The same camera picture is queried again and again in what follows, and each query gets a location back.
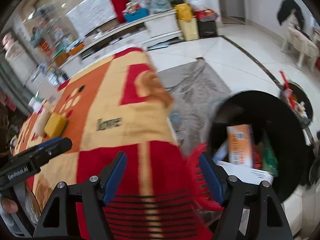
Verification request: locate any orange red love blanket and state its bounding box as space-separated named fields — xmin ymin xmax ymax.
xmin=27 ymin=47 xmax=213 ymax=239

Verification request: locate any green snack bag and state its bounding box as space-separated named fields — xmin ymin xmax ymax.
xmin=258 ymin=133 xmax=278 ymax=177

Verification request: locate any cream paper bag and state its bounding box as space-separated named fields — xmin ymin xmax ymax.
xmin=178 ymin=17 xmax=199 ymax=41

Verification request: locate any yellow bag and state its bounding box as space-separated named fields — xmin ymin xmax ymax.
xmin=174 ymin=3 xmax=193 ymax=21

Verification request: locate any black trash bin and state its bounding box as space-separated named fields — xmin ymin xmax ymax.
xmin=207 ymin=90 xmax=315 ymax=202

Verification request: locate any long white box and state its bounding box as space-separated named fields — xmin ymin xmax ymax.
xmin=216 ymin=160 xmax=273 ymax=185

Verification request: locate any grey bin with liner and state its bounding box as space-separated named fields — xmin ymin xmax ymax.
xmin=279 ymin=70 xmax=313 ymax=129

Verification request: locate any person's left hand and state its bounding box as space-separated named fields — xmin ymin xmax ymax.
xmin=1 ymin=198 xmax=18 ymax=213

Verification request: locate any white cloth covered TV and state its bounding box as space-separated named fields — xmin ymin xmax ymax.
xmin=66 ymin=0 xmax=117 ymax=37

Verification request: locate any orange white box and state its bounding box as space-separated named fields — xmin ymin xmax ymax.
xmin=227 ymin=125 xmax=253 ymax=168

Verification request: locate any clear plastic bag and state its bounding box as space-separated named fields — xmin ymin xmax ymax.
xmin=147 ymin=0 xmax=171 ymax=15

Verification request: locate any white TV cabinet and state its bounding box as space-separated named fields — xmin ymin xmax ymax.
xmin=60 ymin=9 xmax=183 ymax=77

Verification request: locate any white chair with jacket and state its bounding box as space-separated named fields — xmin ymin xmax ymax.
xmin=277 ymin=0 xmax=319 ymax=73

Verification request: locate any red mesh bag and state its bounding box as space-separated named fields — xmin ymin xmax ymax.
xmin=187 ymin=143 xmax=223 ymax=212

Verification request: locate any yellow sponge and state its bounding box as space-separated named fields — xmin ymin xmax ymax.
xmin=44 ymin=113 xmax=68 ymax=139

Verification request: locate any blue storage basket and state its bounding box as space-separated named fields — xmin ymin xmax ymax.
xmin=123 ymin=8 xmax=149 ymax=22

